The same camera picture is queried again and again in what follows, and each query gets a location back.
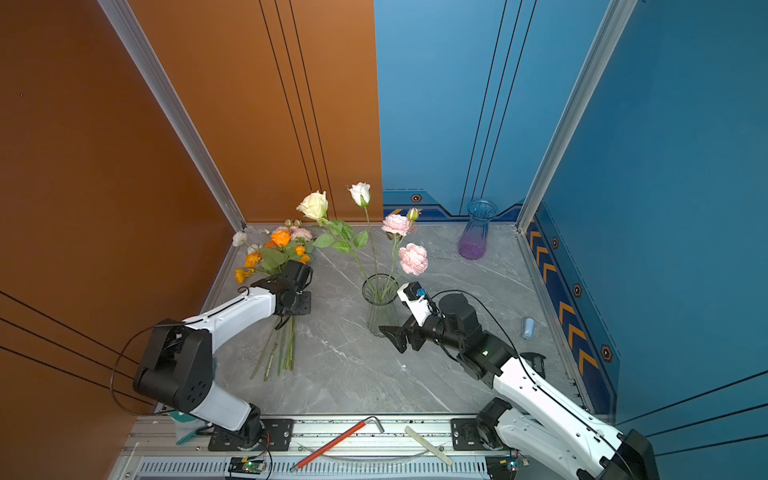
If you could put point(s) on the pink carnation flower stem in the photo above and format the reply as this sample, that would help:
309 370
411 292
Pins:
406 258

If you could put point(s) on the aluminium corner post right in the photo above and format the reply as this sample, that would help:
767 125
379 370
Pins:
611 28

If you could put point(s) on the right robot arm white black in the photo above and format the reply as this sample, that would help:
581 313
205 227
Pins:
527 414

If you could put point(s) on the blue purple glass vase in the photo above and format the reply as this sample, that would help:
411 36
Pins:
473 242

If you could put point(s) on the white small daisy flower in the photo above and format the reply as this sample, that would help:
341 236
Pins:
239 238

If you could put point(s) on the cream flat stick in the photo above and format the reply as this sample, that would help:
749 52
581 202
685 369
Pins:
434 450

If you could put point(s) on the pink peony flower stem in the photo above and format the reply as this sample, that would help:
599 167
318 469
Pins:
300 234

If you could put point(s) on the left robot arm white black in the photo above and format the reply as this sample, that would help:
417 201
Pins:
177 367

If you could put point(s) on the left circuit board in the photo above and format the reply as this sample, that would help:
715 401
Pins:
247 468

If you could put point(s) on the cream white rose stem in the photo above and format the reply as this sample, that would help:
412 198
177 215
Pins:
336 234

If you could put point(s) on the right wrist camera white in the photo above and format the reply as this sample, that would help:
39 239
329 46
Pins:
416 299

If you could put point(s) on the aluminium rail base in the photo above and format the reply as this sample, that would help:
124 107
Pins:
151 452

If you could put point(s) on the right circuit board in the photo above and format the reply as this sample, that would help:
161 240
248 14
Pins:
504 468

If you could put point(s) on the red handled tool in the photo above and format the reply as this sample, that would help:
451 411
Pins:
371 420

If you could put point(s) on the yellow orange poppy stem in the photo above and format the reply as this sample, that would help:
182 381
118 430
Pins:
252 265

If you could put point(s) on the small light blue cylinder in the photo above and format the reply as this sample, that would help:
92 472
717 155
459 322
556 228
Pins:
528 328

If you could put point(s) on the clear glass vase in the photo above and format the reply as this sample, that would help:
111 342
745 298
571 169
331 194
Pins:
380 306

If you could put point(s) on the circuit board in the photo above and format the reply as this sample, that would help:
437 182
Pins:
504 468
247 468

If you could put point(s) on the white rose bud stem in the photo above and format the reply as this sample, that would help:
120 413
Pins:
360 193

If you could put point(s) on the aluminium corner post left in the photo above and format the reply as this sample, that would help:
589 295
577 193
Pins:
129 31

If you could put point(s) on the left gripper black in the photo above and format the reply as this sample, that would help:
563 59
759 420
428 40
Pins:
307 306

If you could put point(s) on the teal green object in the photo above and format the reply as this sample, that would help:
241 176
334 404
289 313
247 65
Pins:
186 426

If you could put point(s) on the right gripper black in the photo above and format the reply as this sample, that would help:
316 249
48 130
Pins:
413 330

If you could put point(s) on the aluminium corner post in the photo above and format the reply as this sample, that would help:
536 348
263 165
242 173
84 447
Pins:
129 31
611 28

